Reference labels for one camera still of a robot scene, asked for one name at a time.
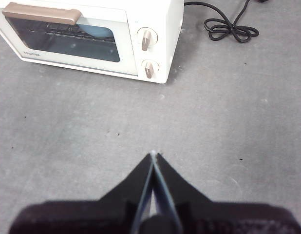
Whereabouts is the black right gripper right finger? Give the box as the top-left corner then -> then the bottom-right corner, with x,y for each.
155,152 -> 301,234

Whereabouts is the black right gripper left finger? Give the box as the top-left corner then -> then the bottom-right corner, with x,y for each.
8,153 -> 155,234

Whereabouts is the oven door with beige handle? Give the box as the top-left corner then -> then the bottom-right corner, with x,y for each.
0,2 -> 139,78

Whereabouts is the beige oven knob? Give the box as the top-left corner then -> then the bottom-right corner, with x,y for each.
136,27 -> 159,52
141,59 -> 160,79

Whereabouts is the white Toshiba toaster oven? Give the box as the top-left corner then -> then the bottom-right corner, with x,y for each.
0,0 -> 185,85

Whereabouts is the wire oven rack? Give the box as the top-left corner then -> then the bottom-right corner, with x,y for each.
28,23 -> 117,45

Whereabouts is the black oven power cable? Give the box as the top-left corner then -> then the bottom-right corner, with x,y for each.
184,0 -> 260,43

